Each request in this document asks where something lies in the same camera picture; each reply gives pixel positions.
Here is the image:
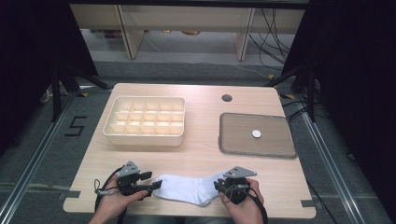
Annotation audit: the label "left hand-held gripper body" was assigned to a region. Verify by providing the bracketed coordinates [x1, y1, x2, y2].
[116, 161, 148, 197]

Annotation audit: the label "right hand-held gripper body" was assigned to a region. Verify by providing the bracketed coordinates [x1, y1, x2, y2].
[221, 165, 258, 204]

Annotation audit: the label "white sock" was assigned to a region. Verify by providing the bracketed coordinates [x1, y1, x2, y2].
[152, 173, 227, 208]

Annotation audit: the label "person's left hand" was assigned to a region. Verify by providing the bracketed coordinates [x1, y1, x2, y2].
[97, 176, 149, 218]

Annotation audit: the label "person's right hand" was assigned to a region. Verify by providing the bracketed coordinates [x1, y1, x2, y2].
[219, 178, 265, 220]

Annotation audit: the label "cream compartment organizer box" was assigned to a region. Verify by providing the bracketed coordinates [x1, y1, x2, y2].
[102, 95, 187, 147]

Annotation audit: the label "clear plastic tray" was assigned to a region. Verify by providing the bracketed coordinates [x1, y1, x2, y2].
[218, 112, 298, 160]

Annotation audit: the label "black tripod stand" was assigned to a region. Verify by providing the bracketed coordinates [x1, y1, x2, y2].
[264, 62, 318, 123]
[50, 62, 113, 122]

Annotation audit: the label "black curtain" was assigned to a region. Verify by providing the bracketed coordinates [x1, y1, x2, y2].
[281, 0, 396, 216]
[0, 0, 99, 157]

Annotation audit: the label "beige wooden desk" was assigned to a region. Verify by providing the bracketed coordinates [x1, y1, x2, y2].
[69, 3, 306, 62]

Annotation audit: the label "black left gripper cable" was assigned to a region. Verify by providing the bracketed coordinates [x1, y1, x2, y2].
[93, 166, 127, 224]

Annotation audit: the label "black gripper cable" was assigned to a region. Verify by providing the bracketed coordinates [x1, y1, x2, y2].
[228, 185, 269, 224]
[93, 166, 127, 224]

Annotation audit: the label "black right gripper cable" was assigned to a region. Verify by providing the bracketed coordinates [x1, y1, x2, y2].
[228, 185, 269, 224]

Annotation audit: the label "black floor cables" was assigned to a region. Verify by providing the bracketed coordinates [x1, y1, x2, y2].
[281, 99, 312, 121]

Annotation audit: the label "thin black floor cable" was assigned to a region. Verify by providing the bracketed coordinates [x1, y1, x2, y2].
[306, 180, 339, 224]

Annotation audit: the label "aluminium floor rail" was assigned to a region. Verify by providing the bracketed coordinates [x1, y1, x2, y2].
[0, 92, 78, 223]
[298, 105, 365, 224]

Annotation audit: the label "black hanging cable bundle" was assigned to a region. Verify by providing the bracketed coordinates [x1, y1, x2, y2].
[248, 7, 295, 71]

